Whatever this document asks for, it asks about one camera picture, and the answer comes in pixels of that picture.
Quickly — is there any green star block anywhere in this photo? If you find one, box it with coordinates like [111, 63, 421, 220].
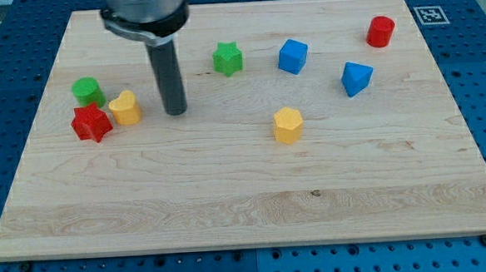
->
[212, 42, 244, 77]

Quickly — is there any blue triangle block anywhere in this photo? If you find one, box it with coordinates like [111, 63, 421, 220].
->
[341, 62, 374, 97]

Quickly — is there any red star block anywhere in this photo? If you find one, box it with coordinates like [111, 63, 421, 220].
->
[71, 102, 112, 143]

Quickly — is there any yellow heart block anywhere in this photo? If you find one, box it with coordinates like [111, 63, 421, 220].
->
[109, 90, 142, 126]

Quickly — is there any wooden board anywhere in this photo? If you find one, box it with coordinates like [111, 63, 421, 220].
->
[0, 0, 486, 262]

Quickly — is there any blue cube block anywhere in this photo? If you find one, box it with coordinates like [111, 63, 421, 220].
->
[278, 39, 309, 75]

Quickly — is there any green cylinder block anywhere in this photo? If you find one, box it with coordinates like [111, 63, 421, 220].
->
[72, 77, 106, 108]

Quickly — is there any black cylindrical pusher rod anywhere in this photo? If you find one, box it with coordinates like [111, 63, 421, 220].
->
[146, 40, 187, 116]

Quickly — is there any red cylinder block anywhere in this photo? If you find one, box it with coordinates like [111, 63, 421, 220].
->
[366, 16, 395, 48]

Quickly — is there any white fiducial marker tag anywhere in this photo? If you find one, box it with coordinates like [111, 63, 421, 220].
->
[414, 5, 449, 26]

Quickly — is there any yellow hexagon block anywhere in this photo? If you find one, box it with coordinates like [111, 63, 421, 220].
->
[273, 107, 303, 145]

